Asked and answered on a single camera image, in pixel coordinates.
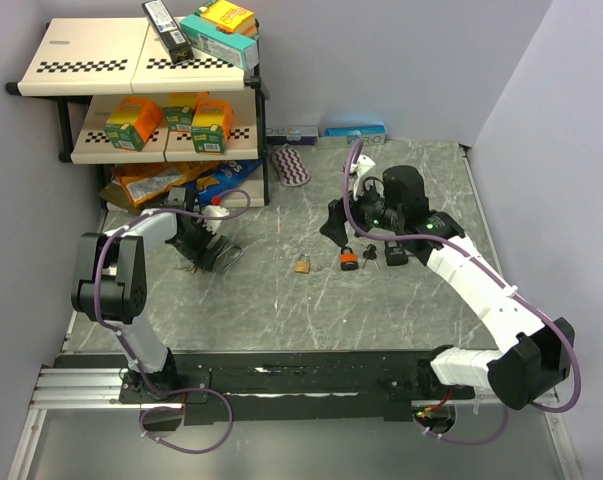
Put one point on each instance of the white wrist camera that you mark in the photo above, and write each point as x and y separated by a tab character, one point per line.
214	215
358	170

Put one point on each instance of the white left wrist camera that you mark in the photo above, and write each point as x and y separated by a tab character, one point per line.
214	215

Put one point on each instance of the cream black shelf rack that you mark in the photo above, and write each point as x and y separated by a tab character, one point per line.
85	66

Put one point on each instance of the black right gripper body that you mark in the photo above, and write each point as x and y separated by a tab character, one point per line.
373	212

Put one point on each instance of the brown flat packet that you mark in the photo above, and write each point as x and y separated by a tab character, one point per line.
116	200

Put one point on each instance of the orange black padlock with keys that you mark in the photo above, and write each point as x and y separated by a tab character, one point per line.
349	261

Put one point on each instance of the orange green box right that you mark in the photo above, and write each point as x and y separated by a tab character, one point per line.
211	125

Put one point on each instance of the blue white toothpaste box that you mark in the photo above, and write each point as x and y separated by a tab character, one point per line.
343	137

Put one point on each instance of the orange green box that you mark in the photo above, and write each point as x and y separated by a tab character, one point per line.
179	110
211	125
133	121

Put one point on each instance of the aluminium frame rail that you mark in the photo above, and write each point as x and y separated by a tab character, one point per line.
76	389

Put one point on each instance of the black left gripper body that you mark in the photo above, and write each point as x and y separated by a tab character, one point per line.
193	244

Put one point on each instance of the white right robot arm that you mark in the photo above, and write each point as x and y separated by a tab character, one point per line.
531	355

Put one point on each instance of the small brass padlock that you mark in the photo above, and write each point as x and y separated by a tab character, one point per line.
305	265

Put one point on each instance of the orange green box left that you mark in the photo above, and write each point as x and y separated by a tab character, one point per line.
133	121

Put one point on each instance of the large brass padlock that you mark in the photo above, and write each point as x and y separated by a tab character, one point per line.
225	260

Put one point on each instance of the orange snack bag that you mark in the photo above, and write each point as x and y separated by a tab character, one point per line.
145	181

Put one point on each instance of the blue snack bag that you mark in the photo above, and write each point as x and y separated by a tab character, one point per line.
227	175

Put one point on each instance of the orange yellow top box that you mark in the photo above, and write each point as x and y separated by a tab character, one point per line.
229	17

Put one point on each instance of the teal white box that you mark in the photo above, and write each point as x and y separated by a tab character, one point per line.
235	49

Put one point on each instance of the purple white toothpaste box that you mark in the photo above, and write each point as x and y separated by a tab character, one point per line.
280	135

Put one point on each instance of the black long box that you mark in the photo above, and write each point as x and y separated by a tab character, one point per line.
168	31

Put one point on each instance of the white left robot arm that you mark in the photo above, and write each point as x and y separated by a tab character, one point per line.
110	282

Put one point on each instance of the purple striped sponge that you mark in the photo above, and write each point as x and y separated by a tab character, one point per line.
290	167

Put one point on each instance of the orange green box middle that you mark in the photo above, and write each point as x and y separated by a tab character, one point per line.
179	110

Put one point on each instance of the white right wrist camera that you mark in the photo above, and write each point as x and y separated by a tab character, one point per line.
358	170

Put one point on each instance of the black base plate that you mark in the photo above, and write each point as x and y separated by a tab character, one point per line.
210	387

